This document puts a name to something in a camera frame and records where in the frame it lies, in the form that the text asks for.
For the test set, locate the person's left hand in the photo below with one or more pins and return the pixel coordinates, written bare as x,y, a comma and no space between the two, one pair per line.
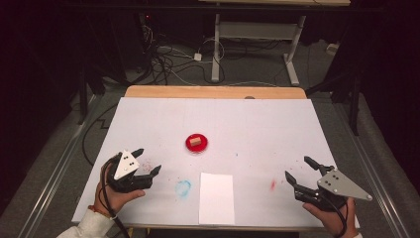
119,198

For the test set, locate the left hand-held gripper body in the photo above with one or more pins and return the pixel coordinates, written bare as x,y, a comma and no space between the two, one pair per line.
125,165

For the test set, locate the round red ink pad dish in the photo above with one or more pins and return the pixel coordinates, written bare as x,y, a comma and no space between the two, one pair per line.
190,147

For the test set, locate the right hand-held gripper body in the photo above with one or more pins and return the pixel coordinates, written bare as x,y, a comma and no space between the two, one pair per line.
340,186

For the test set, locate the black metal stand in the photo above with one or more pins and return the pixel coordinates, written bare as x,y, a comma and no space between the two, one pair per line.
82,99
354,105

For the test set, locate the person's right hand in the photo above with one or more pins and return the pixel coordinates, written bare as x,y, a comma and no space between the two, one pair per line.
330,221

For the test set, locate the small white power adapter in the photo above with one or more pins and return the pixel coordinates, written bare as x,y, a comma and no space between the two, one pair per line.
197,57

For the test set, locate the metal floor rail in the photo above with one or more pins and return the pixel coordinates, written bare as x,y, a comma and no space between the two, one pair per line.
56,172
376,178

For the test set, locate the large white board mat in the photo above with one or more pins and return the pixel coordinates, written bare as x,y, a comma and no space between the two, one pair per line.
231,119

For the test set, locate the white paper sheet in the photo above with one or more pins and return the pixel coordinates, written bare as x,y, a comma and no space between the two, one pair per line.
216,198

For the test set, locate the white power strip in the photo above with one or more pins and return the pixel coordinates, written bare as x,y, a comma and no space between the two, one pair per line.
332,49

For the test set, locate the white metal desk frame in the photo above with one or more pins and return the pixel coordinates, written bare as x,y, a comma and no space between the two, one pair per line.
257,30

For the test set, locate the small wooden stamp block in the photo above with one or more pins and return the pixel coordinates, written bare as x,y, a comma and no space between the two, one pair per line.
195,141

